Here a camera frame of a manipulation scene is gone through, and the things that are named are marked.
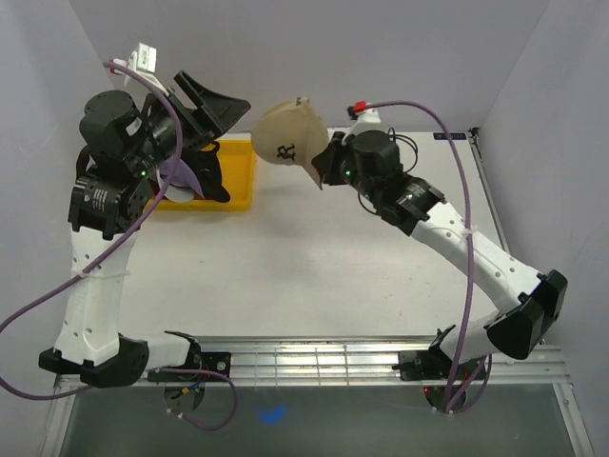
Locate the yellow plastic bin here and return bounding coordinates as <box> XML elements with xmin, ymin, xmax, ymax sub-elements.
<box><xmin>156</xmin><ymin>139</ymin><xmax>256</xmax><ymax>212</ymax></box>

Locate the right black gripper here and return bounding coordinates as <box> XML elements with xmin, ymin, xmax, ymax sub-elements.
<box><xmin>310</xmin><ymin>133</ymin><xmax>378</xmax><ymax>206</ymax></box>

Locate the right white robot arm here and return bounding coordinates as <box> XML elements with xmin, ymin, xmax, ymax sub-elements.
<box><xmin>311</xmin><ymin>130</ymin><xmax>568</xmax><ymax>378</ymax></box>

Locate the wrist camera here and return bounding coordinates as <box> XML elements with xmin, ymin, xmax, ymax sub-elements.
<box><xmin>346</xmin><ymin>101</ymin><xmax>382</xmax><ymax>136</ymax></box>
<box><xmin>127</xmin><ymin>43</ymin><xmax>157</xmax><ymax>74</ymax></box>

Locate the beige baseball cap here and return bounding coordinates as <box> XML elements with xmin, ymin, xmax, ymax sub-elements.
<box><xmin>250</xmin><ymin>97</ymin><xmax>329</xmax><ymax>189</ymax></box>

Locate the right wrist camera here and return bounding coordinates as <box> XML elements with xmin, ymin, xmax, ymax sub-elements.
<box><xmin>346</xmin><ymin>101</ymin><xmax>382</xmax><ymax>136</ymax></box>

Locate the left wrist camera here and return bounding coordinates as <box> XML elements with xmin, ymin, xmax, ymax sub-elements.
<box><xmin>127</xmin><ymin>43</ymin><xmax>157</xmax><ymax>74</ymax></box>

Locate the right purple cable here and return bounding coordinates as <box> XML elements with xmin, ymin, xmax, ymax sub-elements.
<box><xmin>346</xmin><ymin>99</ymin><xmax>494</xmax><ymax>415</ymax></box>

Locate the purple baseball cap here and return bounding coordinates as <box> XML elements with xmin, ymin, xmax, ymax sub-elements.
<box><xmin>156</xmin><ymin>160</ymin><xmax>204</xmax><ymax>204</ymax></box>

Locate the aluminium rail frame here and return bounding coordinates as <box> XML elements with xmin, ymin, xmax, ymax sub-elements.
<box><xmin>54</xmin><ymin>335</ymin><xmax>572</xmax><ymax>387</ymax></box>

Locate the black baseball cap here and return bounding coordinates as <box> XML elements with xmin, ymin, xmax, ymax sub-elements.
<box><xmin>185</xmin><ymin>141</ymin><xmax>230</xmax><ymax>203</ymax></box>

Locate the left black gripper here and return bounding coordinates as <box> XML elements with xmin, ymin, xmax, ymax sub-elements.
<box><xmin>127</xmin><ymin>70</ymin><xmax>250</xmax><ymax>177</ymax></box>

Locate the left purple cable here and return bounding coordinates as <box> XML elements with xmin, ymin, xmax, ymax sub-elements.
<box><xmin>0</xmin><ymin>59</ymin><xmax>239</xmax><ymax>432</ymax></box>

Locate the purple cable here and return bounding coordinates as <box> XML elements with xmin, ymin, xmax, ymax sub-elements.
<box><xmin>0</xmin><ymin>59</ymin><xmax>239</xmax><ymax>432</ymax></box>
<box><xmin>346</xmin><ymin>99</ymin><xmax>494</xmax><ymax>415</ymax></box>

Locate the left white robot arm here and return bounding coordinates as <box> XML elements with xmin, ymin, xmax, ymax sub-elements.
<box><xmin>38</xmin><ymin>71</ymin><xmax>250</xmax><ymax>387</ymax></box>

